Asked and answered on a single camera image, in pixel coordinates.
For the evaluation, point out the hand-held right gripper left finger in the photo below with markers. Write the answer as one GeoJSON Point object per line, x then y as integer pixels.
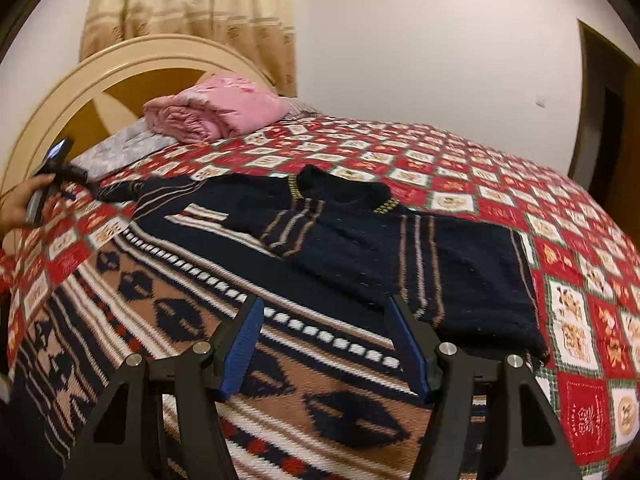
{"type": "Point", "coordinates": [245, 345]}

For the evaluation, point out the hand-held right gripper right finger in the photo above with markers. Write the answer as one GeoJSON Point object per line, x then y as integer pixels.
{"type": "Point", "coordinates": [407, 350]}

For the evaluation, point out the large patterned knit sweater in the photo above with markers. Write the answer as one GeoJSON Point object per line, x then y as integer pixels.
{"type": "Point", "coordinates": [310, 410]}

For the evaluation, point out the small navy striped sweater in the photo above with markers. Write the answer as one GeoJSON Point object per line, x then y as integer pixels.
{"type": "Point", "coordinates": [475, 270]}

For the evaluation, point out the person's left hand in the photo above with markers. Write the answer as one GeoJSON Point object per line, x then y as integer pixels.
{"type": "Point", "coordinates": [15, 205]}

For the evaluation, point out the grey patterned pillow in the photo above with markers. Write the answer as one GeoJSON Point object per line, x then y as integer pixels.
{"type": "Point", "coordinates": [120, 147]}
{"type": "Point", "coordinates": [302, 108]}

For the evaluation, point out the cream wooden headboard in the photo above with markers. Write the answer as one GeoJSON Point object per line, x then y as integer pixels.
{"type": "Point", "coordinates": [65, 95]}

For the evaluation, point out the folded pink blanket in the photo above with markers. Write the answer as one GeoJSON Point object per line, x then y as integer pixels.
{"type": "Point", "coordinates": [220, 107]}

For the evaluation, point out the red checkered bedspread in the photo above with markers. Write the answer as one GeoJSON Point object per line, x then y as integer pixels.
{"type": "Point", "coordinates": [450, 160]}

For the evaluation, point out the beige patterned curtain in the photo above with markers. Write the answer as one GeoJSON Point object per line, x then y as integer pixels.
{"type": "Point", "coordinates": [200, 5]}

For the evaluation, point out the dark wooden door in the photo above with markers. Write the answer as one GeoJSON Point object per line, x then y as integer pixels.
{"type": "Point", "coordinates": [600, 110]}

